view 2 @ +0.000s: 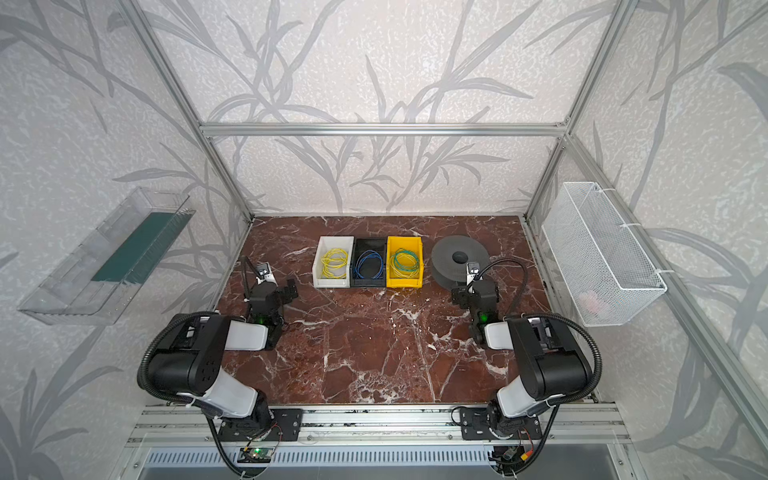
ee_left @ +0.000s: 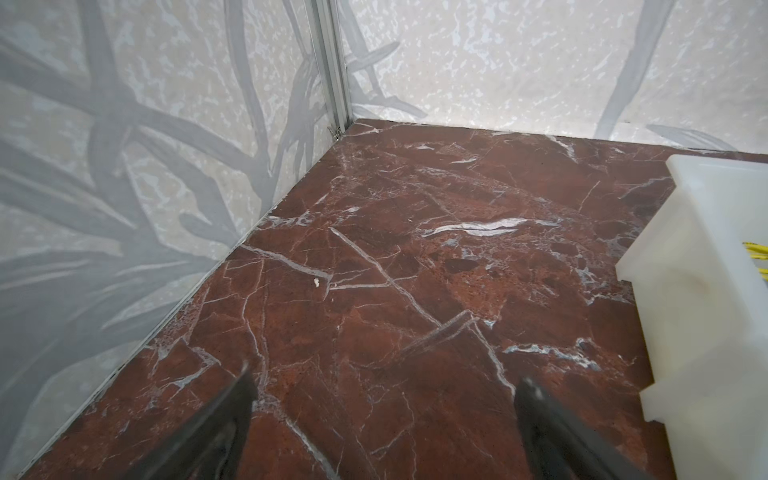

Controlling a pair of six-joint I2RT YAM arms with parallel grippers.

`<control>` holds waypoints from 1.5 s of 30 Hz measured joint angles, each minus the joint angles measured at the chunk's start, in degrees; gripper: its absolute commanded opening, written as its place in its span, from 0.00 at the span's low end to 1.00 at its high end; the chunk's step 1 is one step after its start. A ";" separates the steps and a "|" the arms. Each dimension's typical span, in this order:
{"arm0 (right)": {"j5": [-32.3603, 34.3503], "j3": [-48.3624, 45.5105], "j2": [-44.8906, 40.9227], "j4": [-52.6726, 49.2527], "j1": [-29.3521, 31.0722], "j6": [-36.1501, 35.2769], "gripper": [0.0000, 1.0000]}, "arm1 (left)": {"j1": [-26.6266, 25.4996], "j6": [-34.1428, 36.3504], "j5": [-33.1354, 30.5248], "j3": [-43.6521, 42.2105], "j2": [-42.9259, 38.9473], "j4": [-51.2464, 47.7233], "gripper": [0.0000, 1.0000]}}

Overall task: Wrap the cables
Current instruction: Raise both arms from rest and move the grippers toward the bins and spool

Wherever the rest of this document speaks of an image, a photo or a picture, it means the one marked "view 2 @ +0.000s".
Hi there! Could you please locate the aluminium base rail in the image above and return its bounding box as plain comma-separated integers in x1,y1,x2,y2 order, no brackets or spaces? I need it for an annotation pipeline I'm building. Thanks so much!
126,403,632,448

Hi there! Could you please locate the white storage bin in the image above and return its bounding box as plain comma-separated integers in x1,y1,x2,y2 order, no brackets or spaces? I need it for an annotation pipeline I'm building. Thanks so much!
312,236,354,289

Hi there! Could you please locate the yellow cable coil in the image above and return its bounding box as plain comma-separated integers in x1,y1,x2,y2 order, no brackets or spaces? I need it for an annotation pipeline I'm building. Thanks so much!
320,247,350,280

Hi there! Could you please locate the left controller board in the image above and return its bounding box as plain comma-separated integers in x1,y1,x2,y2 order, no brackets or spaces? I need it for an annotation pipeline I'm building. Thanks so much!
237,447,276,464

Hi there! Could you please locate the yellow storage bin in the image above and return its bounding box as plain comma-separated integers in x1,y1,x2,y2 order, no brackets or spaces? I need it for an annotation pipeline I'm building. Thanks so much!
386,236,424,289

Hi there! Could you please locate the blue cable coil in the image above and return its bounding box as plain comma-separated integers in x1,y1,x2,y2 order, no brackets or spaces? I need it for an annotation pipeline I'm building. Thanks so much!
354,250,385,280

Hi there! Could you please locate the pink object in basket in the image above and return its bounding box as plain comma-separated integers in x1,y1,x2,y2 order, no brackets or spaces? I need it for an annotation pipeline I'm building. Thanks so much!
579,290,608,316

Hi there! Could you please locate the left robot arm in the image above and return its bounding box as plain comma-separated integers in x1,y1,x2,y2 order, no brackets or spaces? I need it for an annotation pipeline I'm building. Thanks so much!
137,279,302,443

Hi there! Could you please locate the black storage bin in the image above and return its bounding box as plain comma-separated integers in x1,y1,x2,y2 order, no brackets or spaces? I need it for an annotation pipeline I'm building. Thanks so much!
351,237,387,288

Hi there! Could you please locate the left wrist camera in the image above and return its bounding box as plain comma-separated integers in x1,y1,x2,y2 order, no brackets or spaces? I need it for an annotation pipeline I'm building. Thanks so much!
254,263,277,284

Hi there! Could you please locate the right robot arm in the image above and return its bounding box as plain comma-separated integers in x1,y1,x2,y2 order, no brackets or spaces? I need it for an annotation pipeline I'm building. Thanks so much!
451,280,603,441

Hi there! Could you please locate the clear plastic wall tray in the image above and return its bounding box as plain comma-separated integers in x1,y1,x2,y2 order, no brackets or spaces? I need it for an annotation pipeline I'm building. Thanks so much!
19,187,196,326

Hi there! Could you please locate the grey perforated spool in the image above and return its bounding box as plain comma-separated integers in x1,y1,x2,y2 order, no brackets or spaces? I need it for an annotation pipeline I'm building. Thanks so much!
430,235,490,290

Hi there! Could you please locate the white wire basket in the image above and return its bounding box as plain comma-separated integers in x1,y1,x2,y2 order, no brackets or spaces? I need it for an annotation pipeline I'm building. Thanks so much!
542,182,667,327

